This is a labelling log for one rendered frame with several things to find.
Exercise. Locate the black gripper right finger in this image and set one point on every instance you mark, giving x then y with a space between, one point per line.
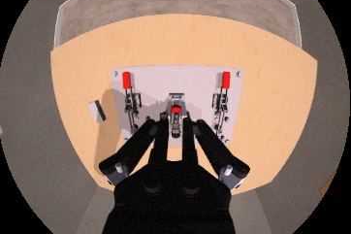
230 170

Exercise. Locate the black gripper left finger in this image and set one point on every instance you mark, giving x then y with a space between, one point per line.
120 165

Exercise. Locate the grey fixture plate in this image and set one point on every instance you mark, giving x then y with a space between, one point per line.
197 82

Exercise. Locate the grey rectangular block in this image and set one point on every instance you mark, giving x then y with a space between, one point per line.
96 111

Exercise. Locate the toggle clamp with red handle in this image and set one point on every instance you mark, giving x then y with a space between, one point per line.
134 105
221 100
178 97

